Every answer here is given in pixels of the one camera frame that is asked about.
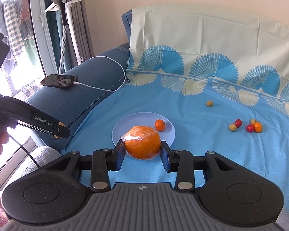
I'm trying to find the orange tangerine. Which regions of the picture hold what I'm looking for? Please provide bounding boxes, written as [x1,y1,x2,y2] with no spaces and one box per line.
[253,121,263,133]
[155,119,165,132]

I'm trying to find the large orange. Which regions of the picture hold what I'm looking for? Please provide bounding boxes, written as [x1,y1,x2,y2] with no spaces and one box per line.
[121,126,161,160]

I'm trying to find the red cherry tomato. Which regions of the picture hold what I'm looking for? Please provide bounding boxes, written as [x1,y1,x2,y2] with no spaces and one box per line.
[245,124,254,132]
[234,119,243,128]

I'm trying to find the light blue round plate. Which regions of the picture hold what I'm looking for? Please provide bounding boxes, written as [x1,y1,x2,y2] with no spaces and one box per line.
[112,112,176,146]

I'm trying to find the black smartphone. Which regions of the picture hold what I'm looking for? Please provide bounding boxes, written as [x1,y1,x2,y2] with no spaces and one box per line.
[40,74,78,89]

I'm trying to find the hanging checked clothes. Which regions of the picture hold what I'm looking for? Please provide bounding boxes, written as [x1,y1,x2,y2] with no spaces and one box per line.
[0,0,39,78]

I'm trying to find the blue sofa armrest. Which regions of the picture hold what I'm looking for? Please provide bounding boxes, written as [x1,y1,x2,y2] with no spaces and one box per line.
[25,43,131,152]

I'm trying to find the blue patterned cloth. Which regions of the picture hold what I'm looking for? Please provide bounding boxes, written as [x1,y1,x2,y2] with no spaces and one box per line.
[64,4,289,210]

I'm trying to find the white garment steamer stand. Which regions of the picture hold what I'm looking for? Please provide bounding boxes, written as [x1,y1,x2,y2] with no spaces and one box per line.
[45,0,83,74]

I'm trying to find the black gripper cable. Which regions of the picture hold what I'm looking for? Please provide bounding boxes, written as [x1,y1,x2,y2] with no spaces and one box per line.
[8,134,41,168]

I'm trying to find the white charging cable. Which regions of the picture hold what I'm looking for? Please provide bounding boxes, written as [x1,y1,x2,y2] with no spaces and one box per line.
[74,55,128,92]

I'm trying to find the white window frame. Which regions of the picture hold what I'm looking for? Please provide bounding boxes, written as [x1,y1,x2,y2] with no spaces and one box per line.
[29,0,58,76]

